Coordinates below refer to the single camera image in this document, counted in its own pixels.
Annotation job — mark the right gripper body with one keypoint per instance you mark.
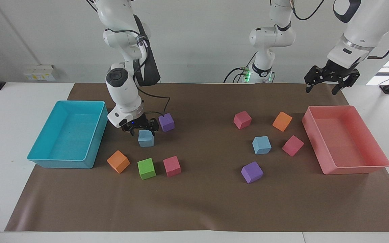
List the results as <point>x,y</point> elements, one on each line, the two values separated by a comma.
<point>137,124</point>

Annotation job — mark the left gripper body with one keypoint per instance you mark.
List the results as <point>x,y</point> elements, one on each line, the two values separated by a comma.
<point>337,70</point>

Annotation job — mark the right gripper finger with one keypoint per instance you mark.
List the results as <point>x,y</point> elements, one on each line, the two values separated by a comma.
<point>154,126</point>
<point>131,132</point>

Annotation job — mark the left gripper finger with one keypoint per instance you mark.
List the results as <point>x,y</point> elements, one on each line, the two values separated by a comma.
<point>314,77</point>
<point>349,79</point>

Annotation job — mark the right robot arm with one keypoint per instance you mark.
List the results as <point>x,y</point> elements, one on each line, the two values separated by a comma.
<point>122,89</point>

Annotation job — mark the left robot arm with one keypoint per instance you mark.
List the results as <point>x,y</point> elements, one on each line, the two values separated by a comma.
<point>363,30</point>

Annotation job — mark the purple block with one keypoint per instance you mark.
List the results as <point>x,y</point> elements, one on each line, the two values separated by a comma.
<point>166,123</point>
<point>252,172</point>

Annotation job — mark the light blue block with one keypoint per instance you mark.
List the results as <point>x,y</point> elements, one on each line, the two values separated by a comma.
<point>261,145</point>
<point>146,139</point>

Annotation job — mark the orange block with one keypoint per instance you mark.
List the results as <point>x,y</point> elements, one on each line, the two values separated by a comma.
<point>282,121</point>
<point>118,162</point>

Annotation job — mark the green block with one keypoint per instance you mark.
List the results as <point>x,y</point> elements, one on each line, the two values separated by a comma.
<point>146,169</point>

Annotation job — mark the pink block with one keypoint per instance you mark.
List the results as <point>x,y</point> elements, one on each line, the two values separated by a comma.
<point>242,120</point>
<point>172,166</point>
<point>292,145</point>

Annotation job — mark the pink plastic bin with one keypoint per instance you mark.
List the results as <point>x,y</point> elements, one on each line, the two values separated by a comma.
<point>344,141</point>

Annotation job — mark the teal plastic bin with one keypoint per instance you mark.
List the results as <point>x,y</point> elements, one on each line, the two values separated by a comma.
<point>68,135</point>

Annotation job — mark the small white box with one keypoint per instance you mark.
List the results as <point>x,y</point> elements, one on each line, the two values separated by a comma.
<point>41,73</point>

